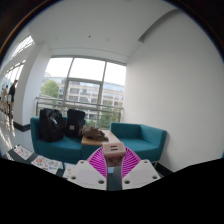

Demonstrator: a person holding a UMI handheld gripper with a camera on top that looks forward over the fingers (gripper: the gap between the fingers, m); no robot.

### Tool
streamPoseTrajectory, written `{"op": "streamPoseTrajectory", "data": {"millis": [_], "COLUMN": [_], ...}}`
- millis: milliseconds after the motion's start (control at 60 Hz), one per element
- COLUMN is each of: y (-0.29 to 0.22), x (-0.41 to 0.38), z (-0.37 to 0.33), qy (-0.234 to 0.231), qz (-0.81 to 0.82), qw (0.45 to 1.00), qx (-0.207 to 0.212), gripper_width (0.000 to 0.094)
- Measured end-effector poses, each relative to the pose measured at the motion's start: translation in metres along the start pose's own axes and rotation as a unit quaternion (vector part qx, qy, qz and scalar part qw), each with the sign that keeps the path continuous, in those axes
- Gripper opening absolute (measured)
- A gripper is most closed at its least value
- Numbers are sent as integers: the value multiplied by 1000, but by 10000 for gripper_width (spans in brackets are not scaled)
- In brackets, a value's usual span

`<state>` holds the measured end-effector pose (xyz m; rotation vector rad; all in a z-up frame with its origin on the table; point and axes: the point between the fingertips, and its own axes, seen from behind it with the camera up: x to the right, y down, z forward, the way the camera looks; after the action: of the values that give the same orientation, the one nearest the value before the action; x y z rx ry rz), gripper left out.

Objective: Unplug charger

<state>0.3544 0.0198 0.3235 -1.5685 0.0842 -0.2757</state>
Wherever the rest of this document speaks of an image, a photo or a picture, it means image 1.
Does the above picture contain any brown jacket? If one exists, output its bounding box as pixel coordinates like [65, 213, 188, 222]
[79, 124, 110, 142]

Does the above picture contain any teal side table wooden top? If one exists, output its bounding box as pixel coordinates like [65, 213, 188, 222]
[80, 129, 123, 161]

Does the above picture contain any pink charger block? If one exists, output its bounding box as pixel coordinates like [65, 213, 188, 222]
[102, 142, 127, 168]

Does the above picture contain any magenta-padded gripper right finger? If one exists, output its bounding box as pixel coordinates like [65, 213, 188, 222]
[116, 146, 162, 191]

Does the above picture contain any black backpack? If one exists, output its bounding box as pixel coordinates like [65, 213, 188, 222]
[64, 108, 87, 139]

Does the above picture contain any metal balcony railing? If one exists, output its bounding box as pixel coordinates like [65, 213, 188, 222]
[34, 96, 125, 130]

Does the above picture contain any person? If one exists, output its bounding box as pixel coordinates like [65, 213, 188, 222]
[8, 79, 19, 118]
[1, 84, 10, 105]

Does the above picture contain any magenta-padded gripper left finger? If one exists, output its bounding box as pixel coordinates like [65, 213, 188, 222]
[66, 146, 113, 192]

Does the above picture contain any black plastic bag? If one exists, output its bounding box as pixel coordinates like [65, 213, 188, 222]
[38, 108, 66, 143]

